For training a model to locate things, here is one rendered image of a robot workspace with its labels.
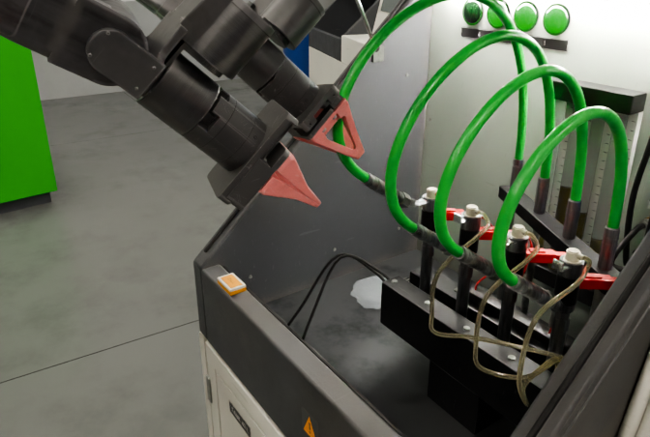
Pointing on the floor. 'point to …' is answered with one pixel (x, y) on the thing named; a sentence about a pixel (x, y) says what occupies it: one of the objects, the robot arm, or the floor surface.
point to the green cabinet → (22, 133)
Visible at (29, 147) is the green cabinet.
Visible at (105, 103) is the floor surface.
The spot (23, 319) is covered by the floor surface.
